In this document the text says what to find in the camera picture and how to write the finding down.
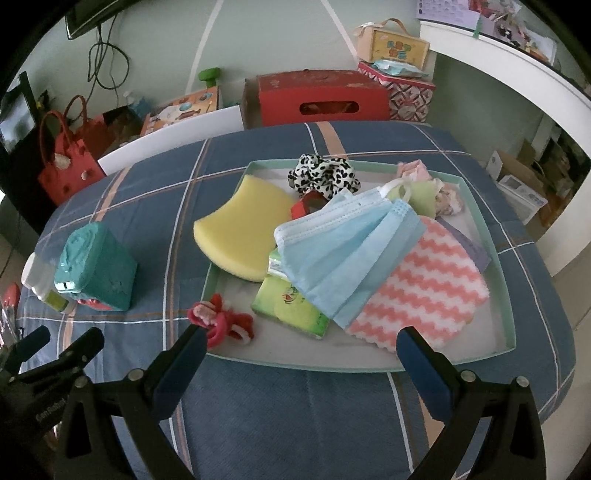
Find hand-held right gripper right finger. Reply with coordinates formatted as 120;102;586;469
396;326;549;480

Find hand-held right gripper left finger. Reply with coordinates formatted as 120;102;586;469
54;324;209;480

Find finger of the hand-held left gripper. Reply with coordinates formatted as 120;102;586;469
60;328;106;376
13;325;51;366

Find red pink scrunchie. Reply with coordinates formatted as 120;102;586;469
187;293;254;348

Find pink white chevron towel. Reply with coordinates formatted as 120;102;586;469
344;215;490;352

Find white tray with teal rim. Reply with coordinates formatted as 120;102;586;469
203;157;517;374

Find green tissue pack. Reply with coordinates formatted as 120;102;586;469
252;249;333;340

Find lavender paper slip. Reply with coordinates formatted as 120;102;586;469
434;215;492;273

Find blue face mask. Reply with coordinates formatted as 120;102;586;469
273;180;428;329

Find yellow sponge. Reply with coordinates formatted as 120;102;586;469
193;174;296;282

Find light green cloth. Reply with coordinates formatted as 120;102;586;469
385;180;444;220

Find red tape roll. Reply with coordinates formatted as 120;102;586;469
291;191;329;220

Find black white leopard scrunchie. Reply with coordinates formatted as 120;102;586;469
288;154;363;200

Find red grey appliance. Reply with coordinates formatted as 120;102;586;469
0;282;21;352

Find white plastic bottle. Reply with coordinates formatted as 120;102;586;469
21;253;70;315

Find teal wet wipes pack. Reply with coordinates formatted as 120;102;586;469
54;223;138;311

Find blue plaid bed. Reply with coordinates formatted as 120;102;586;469
14;121;578;480

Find black cabinet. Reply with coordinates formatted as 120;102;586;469
0;138;65;232

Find red handbag with studs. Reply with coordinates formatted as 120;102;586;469
38;111;107;206

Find white printed box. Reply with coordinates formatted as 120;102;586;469
496;174;549;217

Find red open tote bag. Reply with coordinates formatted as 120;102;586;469
64;95;144;158

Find black monitor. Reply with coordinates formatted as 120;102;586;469
0;76;38;153

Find white board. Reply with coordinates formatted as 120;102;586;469
97;106;245;177

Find orange printed box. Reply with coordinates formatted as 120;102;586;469
140;88;220;137

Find red white patterned box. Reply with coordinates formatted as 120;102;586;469
358;60;437;123

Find blue plastic packet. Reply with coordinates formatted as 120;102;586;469
372;59;428;79

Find red cardboard box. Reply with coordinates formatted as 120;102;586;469
242;69;391;130

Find white desk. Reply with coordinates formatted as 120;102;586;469
419;21;591;158

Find black cables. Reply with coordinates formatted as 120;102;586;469
88;25;130;90

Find beige toy case with handle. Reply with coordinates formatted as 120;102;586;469
355;17;431;70

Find black wall television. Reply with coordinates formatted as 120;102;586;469
65;0;122;41

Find wall calendar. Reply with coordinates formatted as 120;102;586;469
417;0;481;23

